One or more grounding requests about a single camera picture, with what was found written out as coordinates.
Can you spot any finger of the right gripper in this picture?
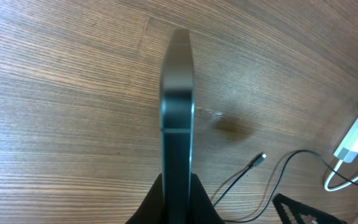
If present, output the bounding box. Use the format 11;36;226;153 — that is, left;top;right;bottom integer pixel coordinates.
273;194;347;224

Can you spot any Galaxy S25 smartphone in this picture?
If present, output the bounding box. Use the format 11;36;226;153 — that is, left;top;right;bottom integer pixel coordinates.
159;29;195;223

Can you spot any black USB charging cable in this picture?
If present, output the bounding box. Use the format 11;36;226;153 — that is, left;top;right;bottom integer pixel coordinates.
212;149;358;223

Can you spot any white power strip cord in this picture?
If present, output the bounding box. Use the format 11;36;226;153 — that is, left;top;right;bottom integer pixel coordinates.
323;154;358;192

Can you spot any white power strip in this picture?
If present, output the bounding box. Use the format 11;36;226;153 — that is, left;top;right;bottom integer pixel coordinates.
333;117;358;163

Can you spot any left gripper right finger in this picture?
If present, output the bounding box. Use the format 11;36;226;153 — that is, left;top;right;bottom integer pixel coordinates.
188;174;224;224

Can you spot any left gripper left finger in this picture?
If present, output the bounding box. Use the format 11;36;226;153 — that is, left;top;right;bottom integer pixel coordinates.
126;174;164;224

